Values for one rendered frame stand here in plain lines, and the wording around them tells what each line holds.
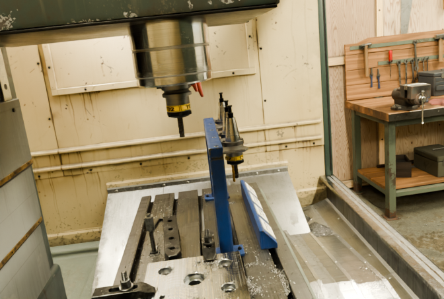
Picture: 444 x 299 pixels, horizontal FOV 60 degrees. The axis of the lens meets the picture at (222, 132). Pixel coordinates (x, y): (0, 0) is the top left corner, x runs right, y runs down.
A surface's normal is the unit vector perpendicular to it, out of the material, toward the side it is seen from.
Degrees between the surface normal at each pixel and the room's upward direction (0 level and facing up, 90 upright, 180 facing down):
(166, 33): 90
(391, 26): 90
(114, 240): 25
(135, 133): 90
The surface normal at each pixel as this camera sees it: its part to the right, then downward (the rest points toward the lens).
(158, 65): -0.17, 0.23
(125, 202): -0.06, -0.80
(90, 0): 0.08, 0.21
